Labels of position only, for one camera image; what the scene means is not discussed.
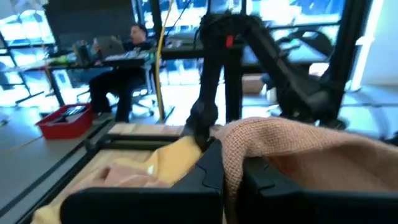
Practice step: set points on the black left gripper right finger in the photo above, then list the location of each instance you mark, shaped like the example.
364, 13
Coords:
311, 210

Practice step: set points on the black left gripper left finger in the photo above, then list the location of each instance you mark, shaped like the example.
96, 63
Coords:
140, 207

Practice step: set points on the mustard yellow towel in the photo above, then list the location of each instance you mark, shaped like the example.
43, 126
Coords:
174, 158

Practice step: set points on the pink towel with white stripes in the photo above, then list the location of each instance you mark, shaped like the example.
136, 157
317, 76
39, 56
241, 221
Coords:
311, 146

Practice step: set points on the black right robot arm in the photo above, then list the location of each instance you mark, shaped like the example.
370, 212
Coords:
267, 56

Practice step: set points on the brown cardboard box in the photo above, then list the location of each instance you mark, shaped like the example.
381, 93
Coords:
252, 84

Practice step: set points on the person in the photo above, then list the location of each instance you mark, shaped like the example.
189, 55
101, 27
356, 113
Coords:
121, 84

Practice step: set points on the black desk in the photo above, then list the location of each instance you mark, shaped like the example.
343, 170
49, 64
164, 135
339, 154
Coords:
124, 62

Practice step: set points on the red plastic bin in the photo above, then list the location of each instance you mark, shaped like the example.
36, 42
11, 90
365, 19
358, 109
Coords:
62, 129

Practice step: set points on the black aluminium rig frame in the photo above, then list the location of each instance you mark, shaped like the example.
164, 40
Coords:
345, 46

